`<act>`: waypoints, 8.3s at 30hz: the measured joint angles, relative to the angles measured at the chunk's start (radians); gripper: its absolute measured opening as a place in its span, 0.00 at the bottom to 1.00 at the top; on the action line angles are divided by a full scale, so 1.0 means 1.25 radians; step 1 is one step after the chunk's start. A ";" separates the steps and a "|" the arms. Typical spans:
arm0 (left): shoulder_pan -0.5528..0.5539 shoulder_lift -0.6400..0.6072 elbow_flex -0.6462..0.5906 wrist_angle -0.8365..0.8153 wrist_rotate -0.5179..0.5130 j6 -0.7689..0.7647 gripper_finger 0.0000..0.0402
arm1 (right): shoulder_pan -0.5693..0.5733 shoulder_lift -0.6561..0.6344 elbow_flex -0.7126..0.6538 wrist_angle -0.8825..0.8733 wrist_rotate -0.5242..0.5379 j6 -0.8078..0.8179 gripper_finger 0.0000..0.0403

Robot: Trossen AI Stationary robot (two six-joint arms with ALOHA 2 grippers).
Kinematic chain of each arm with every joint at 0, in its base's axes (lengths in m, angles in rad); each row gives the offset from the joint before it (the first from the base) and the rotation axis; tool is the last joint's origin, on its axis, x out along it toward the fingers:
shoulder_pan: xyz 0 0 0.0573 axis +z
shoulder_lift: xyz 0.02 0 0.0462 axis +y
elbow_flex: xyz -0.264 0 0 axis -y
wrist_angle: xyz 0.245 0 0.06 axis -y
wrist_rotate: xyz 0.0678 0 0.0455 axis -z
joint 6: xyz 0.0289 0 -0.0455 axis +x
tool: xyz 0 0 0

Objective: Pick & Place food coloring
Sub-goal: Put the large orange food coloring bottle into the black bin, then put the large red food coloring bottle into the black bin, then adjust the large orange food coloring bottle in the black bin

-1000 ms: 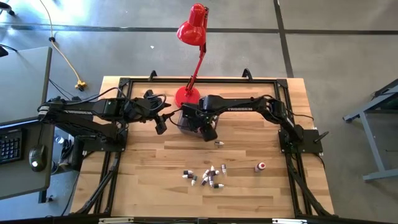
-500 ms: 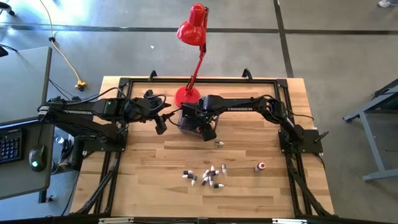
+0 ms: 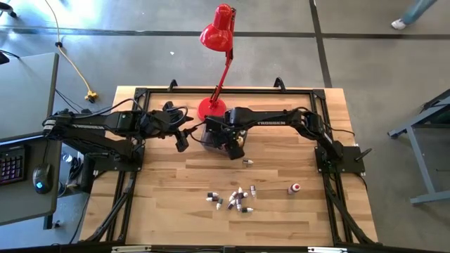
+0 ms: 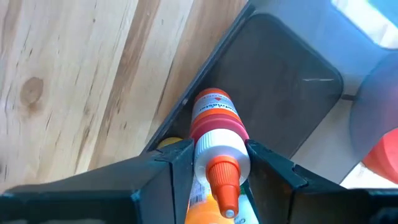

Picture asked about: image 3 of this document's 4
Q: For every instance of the black metal table frame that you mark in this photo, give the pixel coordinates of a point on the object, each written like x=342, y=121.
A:
x=228, y=90

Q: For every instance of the large burgundy colouring bottle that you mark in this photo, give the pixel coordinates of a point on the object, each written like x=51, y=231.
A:
x=292, y=189

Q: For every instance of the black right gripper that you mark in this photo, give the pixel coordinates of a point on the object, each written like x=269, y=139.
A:
x=221, y=128

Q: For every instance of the grey side desk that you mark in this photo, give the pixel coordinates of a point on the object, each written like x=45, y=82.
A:
x=21, y=204

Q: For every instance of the person's shoe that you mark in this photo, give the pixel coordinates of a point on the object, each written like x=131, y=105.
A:
x=398, y=24

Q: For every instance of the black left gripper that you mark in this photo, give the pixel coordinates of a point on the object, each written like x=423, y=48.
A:
x=160, y=123

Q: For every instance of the large yellow colouring bottle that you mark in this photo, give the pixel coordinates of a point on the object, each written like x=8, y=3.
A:
x=240, y=141

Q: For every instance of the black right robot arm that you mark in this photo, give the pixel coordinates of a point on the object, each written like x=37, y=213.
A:
x=281, y=121

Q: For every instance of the small food colouring bottle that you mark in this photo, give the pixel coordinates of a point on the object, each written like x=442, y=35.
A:
x=240, y=190
x=247, y=162
x=212, y=199
x=245, y=194
x=232, y=196
x=252, y=190

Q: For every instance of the black chair base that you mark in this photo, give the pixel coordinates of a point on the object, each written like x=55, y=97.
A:
x=10, y=13

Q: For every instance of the grey metal cart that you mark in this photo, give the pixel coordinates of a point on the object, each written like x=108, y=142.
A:
x=430, y=197

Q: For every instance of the translucent grey plastic bin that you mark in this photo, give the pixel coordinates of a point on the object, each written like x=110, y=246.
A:
x=206, y=144

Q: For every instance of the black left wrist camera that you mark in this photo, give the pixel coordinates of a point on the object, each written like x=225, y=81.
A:
x=168, y=106

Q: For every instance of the silver aluminium rail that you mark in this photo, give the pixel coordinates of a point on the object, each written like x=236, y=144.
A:
x=130, y=248
x=327, y=249

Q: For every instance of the small dark red colouring bottle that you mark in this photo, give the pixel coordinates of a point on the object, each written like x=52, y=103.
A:
x=212, y=194

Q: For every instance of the black frame hook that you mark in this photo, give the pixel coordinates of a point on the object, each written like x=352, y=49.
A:
x=280, y=84
x=172, y=85

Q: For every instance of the black keyboard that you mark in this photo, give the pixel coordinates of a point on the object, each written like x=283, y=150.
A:
x=12, y=165

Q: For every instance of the black computer mouse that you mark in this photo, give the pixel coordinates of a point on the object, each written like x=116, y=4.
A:
x=42, y=177

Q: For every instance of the red desk lamp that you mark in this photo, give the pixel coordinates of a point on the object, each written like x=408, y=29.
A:
x=218, y=35

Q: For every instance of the small red-label colouring bottle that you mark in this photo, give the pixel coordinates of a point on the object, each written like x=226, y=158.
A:
x=231, y=205

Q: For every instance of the small leaf green colouring bottle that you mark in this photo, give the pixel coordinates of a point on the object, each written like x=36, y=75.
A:
x=247, y=210

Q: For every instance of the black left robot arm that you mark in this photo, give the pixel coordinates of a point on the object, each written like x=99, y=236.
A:
x=91, y=124

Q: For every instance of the person's leg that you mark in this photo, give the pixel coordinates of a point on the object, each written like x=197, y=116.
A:
x=416, y=10

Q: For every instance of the small dark green colouring bottle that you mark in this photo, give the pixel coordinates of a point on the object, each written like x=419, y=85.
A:
x=219, y=203

